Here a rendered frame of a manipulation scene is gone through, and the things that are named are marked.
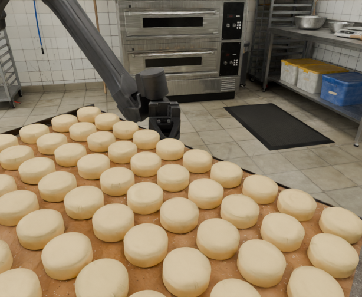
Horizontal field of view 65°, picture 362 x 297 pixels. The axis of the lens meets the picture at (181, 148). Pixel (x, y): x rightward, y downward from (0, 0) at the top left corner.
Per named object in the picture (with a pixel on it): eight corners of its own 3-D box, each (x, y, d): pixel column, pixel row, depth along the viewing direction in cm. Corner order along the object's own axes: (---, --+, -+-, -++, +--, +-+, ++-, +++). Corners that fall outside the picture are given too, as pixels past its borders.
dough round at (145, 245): (173, 262, 32) (173, 250, 31) (128, 273, 30) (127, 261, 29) (161, 230, 36) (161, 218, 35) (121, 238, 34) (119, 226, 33)
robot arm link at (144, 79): (145, 106, 79) (124, 120, 73) (134, 65, 74) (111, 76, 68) (181, 109, 73) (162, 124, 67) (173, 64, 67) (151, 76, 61)
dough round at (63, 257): (33, 269, 30) (29, 256, 29) (68, 237, 34) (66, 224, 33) (70, 289, 28) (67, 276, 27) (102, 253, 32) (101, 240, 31)
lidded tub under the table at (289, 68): (276, 78, 400) (279, 59, 388) (306, 76, 409) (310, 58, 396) (291, 85, 367) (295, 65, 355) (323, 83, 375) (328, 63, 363)
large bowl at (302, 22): (285, 28, 370) (287, 16, 363) (311, 27, 378) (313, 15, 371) (303, 31, 336) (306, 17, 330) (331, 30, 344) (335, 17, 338)
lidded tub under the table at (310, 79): (292, 85, 365) (296, 65, 353) (324, 83, 375) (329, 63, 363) (311, 94, 332) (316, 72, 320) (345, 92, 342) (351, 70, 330)
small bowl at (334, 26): (321, 31, 334) (322, 22, 329) (340, 30, 339) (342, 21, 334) (336, 33, 311) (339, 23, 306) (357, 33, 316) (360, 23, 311)
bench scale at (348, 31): (333, 36, 293) (336, 27, 289) (356, 35, 303) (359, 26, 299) (359, 39, 268) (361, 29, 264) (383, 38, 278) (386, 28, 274)
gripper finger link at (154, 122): (184, 164, 58) (178, 142, 66) (186, 132, 54) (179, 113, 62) (150, 165, 57) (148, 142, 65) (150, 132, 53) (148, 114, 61)
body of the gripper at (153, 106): (178, 147, 65) (174, 132, 71) (179, 104, 60) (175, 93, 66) (149, 147, 64) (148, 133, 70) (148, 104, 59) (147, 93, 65)
